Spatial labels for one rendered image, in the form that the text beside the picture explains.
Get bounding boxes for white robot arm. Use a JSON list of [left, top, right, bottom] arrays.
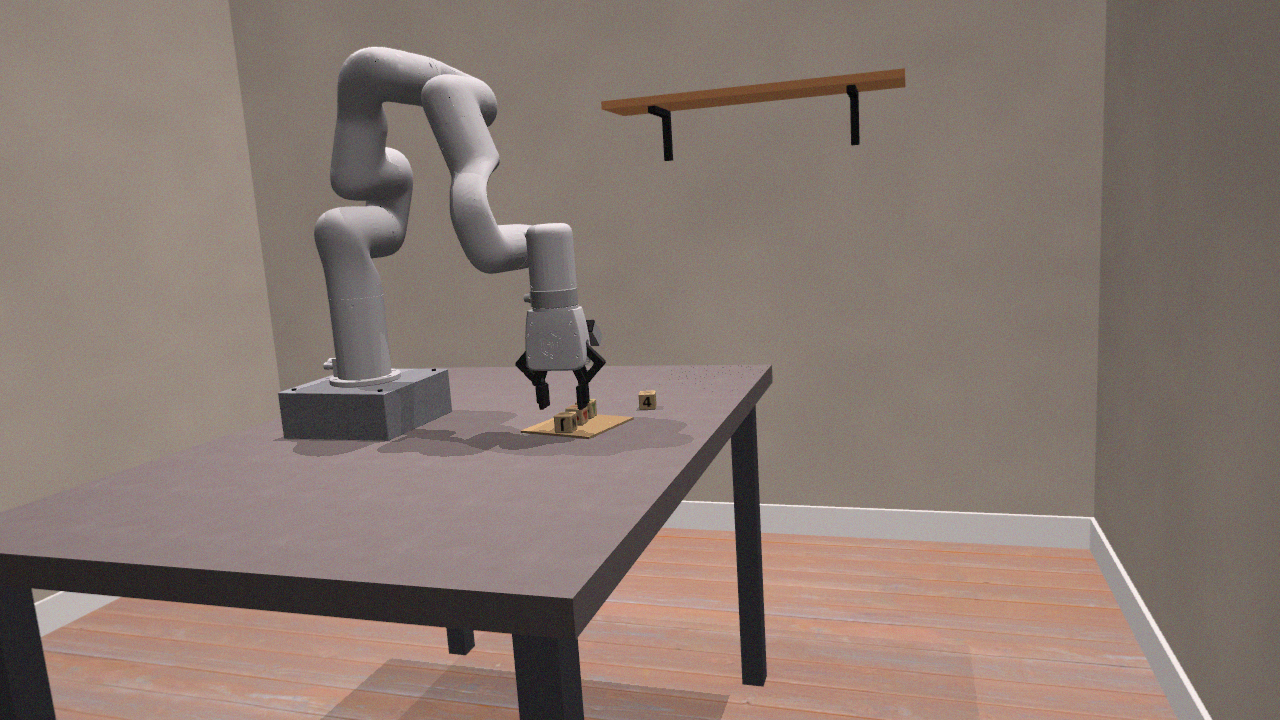
[[314, 47, 579, 388]]

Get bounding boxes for tan flat mat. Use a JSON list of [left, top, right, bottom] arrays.
[[521, 414, 634, 439]]

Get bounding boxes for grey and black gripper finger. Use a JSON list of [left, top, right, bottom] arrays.
[[515, 351, 550, 410], [573, 342, 605, 410]]

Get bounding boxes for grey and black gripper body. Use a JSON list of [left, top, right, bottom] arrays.
[[525, 304, 591, 372]]

